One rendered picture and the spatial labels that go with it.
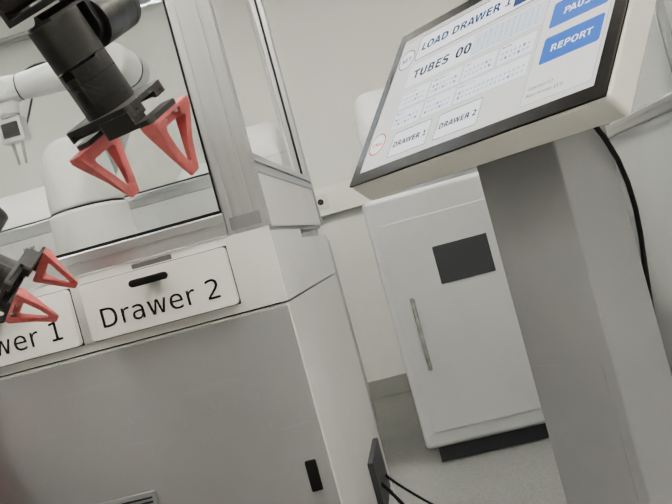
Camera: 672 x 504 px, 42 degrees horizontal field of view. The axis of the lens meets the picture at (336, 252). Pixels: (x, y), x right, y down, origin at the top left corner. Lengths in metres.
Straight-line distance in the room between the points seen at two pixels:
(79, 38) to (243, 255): 0.80
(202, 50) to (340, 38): 3.26
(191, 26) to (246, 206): 0.35
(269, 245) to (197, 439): 0.39
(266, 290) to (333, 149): 3.23
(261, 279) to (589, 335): 0.64
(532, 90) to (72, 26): 0.57
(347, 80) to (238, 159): 3.25
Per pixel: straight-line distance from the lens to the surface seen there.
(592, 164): 1.31
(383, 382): 4.87
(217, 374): 1.68
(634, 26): 1.14
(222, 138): 1.66
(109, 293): 1.70
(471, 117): 1.24
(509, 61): 1.25
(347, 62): 4.90
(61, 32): 0.93
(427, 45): 1.48
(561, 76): 1.14
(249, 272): 1.65
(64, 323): 1.74
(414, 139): 1.34
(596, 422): 1.34
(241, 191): 1.65
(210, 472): 1.73
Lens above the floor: 0.88
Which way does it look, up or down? level
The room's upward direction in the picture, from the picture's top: 15 degrees counter-clockwise
